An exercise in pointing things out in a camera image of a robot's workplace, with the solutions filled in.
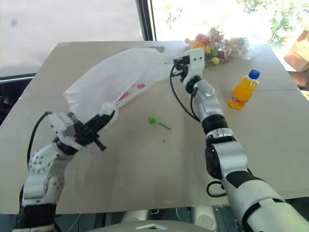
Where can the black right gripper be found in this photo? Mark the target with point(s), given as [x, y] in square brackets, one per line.
[184, 67]

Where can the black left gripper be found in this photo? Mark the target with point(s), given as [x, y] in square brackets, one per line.
[84, 137]

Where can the white translucent plastic bag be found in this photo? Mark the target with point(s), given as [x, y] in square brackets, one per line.
[116, 75]

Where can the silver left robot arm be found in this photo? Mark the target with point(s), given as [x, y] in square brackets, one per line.
[41, 166]

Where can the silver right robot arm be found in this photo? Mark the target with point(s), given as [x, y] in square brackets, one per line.
[227, 157]

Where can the clear bag of colourful candies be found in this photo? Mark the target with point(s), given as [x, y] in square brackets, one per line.
[222, 46]

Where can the green lollipop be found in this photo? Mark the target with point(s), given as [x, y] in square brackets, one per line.
[152, 120]

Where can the orange juice bottle blue cap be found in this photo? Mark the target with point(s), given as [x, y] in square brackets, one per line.
[242, 91]

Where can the dark furniture beside table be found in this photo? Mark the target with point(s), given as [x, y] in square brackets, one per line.
[12, 96]

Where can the white rounded shape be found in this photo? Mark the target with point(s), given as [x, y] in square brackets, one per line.
[204, 215]
[136, 215]

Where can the brown cardboard box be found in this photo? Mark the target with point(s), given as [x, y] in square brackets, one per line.
[299, 53]

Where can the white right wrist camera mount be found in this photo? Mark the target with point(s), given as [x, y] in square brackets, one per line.
[196, 61]

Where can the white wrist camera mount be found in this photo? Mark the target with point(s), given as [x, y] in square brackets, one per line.
[196, 61]
[60, 125]

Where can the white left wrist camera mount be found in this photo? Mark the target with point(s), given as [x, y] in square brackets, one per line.
[60, 125]

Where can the dark window frame post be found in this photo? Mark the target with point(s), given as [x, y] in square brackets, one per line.
[146, 19]

